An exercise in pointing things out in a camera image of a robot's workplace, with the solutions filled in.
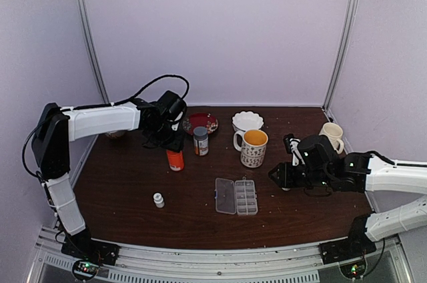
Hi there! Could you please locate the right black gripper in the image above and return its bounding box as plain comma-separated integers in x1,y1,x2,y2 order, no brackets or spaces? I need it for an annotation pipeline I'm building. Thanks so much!
269,162,333,189

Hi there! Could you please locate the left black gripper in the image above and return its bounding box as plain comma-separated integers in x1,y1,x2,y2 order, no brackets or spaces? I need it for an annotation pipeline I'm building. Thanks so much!
147,121,185,153

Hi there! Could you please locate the orange pill bottle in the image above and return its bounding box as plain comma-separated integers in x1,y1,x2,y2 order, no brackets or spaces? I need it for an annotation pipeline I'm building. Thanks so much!
166,150,185,172

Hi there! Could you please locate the clear plastic pill organizer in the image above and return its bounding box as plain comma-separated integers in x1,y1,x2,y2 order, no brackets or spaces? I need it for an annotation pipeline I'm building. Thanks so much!
215,178,258,216

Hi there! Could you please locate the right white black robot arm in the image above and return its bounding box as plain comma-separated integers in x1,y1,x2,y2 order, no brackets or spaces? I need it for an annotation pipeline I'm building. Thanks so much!
268,134,426,258

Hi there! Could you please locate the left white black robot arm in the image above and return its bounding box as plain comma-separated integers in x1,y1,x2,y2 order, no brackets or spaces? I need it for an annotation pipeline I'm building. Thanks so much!
29,91,187,259

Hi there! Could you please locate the grey lid pill bottle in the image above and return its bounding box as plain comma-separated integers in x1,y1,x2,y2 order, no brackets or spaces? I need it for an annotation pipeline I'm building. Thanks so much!
193,126,209,156

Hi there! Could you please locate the red patterned plate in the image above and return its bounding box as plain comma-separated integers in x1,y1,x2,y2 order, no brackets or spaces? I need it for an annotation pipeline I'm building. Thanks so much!
182,113,219,135

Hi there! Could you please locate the patterned mug yellow inside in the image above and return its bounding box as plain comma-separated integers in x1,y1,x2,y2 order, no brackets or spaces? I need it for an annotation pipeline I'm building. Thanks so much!
233,129,269,168

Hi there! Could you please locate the small white bottle left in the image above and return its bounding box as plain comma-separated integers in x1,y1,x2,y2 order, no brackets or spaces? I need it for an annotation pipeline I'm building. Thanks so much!
153,193,165,208

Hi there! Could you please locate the white scalloped bowl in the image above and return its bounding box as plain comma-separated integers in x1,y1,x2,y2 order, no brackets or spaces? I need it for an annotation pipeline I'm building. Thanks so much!
232,111,264,131

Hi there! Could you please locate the small white bowl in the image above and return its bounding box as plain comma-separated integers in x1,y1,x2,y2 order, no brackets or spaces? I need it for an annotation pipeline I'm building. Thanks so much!
105,130,126,139

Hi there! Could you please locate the cream ribbed mug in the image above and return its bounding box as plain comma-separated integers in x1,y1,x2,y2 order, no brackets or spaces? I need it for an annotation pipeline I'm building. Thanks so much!
319,122,344,154

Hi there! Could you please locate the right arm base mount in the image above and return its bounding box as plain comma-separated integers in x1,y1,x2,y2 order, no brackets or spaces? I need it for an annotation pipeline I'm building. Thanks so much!
319,238,376,264

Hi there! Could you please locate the front aluminium rail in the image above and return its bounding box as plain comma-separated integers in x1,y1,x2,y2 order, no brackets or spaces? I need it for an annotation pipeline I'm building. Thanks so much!
23,227,415,282

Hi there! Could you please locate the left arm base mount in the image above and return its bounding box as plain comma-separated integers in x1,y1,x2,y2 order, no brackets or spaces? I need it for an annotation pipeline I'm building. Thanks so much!
61,241,119,266

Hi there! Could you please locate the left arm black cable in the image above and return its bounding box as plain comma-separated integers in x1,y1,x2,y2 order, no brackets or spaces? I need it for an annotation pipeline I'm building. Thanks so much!
21,74,190,177

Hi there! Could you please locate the left aluminium frame post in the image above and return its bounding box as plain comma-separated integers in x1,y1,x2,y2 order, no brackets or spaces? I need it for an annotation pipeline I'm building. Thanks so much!
76,0,110,105

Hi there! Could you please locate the aluminium frame post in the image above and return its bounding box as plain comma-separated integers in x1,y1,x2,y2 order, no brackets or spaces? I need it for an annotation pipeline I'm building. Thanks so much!
76,0,110,105
322,0,359,113

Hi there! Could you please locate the right aluminium frame post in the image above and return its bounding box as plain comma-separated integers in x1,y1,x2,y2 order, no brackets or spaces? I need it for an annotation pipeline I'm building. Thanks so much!
322,0,359,113

